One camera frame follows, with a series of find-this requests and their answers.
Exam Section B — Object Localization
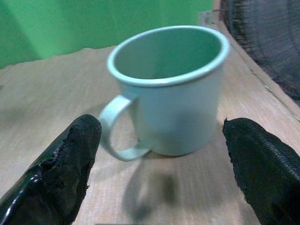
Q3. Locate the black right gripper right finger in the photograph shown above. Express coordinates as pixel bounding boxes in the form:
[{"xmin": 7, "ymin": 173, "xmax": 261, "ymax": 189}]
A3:
[{"xmin": 222, "ymin": 118, "xmax": 300, "ymax": 225}]

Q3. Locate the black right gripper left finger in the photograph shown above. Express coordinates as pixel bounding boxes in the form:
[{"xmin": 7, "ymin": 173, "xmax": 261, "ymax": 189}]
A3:
[{"xmin": 0, "ymin": 114, "xmax": 102, "ymax": 225}]

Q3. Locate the pale green enamel mug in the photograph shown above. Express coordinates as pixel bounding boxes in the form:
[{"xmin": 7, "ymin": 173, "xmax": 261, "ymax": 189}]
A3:
[{"xmin": 97, "ymin": 25, "xmax": 231, "ymax": 162}]

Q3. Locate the green curtain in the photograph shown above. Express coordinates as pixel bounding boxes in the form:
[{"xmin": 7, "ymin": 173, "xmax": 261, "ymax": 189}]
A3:
[{"xmin": 0, "ymin": 0, "xmax": 215, "ymax": 70}]

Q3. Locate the dark wire mesh fan guard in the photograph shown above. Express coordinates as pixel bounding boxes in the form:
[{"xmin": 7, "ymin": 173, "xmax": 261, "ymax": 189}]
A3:
[{"xmin": 224, "ymin": 0, "xmax": 300, "ymax": 101}]

